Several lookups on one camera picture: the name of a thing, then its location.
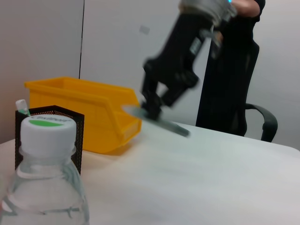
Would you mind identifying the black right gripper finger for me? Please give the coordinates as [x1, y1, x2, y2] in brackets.
[139, 74, 165, 118]
[160, 86, 189, 111]

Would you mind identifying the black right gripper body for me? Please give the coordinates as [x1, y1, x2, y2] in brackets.
[143, 11, 215, 92]

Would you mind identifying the silver glitter marker pen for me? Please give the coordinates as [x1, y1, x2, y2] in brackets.
[121, 105, 192, 138]

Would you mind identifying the clear green-label water bottle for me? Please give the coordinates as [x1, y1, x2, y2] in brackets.
[0, 114, 90, 225]

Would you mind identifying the mint green utility knife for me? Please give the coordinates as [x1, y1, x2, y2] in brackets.
[15, 98, 30, 117]

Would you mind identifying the person forearm in black shirt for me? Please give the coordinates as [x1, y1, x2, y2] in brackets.
[233, 0, 261, 17]

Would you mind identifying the black mesh pen holder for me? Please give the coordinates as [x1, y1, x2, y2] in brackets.
[14, 105, 85, 176]

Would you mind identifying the black chair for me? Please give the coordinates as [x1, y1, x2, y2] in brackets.
[195, 14, 279, 143]

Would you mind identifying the yellow plastic storage bin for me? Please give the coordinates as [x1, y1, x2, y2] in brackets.
[24, 76, 143, 155]

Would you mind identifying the right gripper cable with plug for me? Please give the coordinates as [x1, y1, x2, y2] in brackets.
[200, 14, 237, 59]

